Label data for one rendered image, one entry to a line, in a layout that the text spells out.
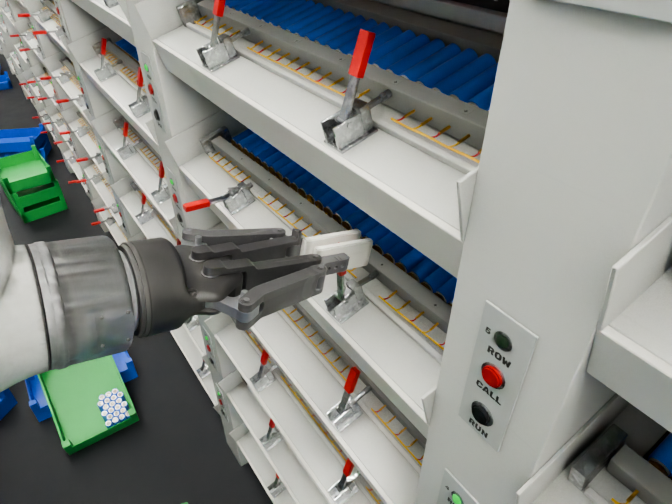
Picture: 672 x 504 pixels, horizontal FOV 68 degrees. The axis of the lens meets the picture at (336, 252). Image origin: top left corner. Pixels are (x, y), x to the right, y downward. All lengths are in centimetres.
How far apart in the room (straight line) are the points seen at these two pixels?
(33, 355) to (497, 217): 30
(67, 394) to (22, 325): 141
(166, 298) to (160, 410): 134
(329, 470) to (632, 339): 68
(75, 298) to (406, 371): 30
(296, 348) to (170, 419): 94
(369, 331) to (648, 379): 30
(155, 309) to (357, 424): 39
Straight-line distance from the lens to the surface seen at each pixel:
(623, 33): 25
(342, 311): 54
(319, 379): 75
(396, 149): 42
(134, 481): 160
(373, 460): 68
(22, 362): 38
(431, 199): 37
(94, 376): 178
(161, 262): 39
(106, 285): 37
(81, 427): 173
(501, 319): 34
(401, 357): 51
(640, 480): 45
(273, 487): 135
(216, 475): 155
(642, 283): 31
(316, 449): 92
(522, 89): 28
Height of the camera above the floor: 132
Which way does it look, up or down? 37 degrees down
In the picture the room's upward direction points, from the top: straight up
